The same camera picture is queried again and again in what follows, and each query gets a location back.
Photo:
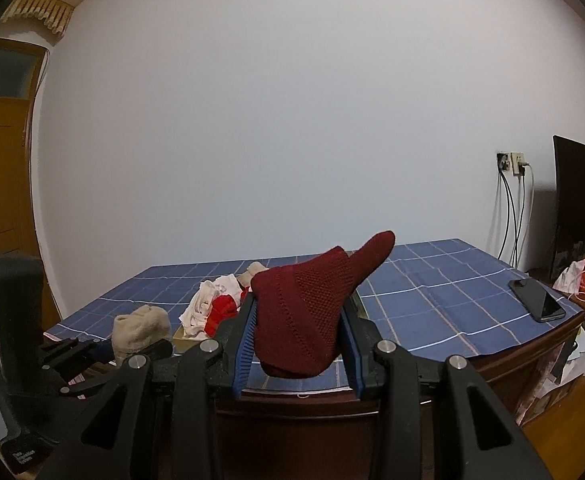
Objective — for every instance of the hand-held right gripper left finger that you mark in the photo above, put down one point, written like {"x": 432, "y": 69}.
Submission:
{"x": 245, "y": 355}

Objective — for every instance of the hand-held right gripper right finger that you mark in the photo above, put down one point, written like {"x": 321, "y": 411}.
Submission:
{"x": 357, "y": 365}

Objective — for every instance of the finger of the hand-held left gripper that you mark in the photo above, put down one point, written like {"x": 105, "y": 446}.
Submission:
{"x": 105, "y": 351}
{"x": 157, "y": 348}

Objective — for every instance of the shallow gold cardboard box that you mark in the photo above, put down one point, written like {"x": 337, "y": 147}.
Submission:
{"x": 185, "y": 342}

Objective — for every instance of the pale pink sock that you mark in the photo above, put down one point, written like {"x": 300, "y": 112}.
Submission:
{"x": 202, "y": 310}

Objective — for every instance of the dark red knit sock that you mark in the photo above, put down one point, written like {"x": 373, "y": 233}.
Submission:
{"x": 312, "y": 300}

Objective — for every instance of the blue plaid tablecloth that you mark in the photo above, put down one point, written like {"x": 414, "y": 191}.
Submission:
{"x": 447, "y": 300}

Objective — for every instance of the dark wooden desk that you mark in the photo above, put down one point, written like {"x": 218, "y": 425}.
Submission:
{"x": 497, "y": 375}

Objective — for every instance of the black smartphone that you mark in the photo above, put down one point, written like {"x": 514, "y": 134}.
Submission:
{"x": 540, "y": 302}

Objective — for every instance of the white plastic bag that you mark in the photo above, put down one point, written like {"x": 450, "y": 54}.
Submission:
{"x": 570, "y": 277}

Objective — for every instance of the black flat monitor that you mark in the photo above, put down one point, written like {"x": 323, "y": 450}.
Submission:
{"x": 582, "y": 200}

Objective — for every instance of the beige fringed valance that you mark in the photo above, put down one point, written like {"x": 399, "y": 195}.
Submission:
{"x": 42, "y": 10}

